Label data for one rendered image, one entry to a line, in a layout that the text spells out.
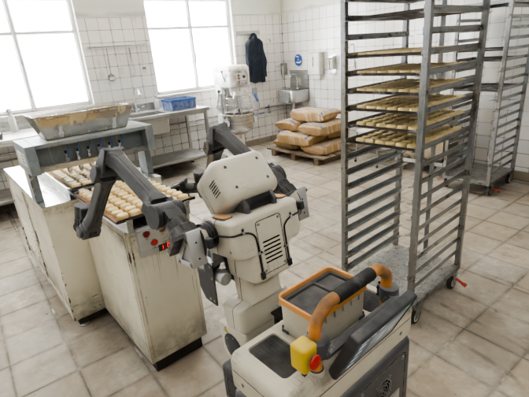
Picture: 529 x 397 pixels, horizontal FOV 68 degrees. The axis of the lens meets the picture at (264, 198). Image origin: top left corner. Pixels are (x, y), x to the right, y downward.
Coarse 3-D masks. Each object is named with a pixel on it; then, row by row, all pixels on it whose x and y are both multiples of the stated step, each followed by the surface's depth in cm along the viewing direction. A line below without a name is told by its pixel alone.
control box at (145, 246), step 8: (136, 232) 180; (152, 232) 184; (160, 232) 187; (168, 232) 190; (136, 240) 183; (144, 240) 182; (160, 240) 188; (168, 240) 191; (144, 248) 183; (152, 248) 186; (160, 248) 188; (144, 256) 184
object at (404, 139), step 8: (440, 128) 231; (448, 128) 229; (456, 128) 227; (368, 136) 224; (376, 136) 223; (384, 136) 223; (392, 136) 220; (400, 136) 222; (408, 136) 217; (432, 136) 213; (440, 136) 215; (384, 144) 213; (392, 144) 207; (400, 144) 203; (408, 144) 201
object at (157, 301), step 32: (96, 256) 232; (128, 256) 183; (160, 256) 193; (128, 288) 198; (160, 288) 197; (192, 288) 210; (128, 320) 216; (160, 320) 201; (192, 320) 215; (160, 352) 206
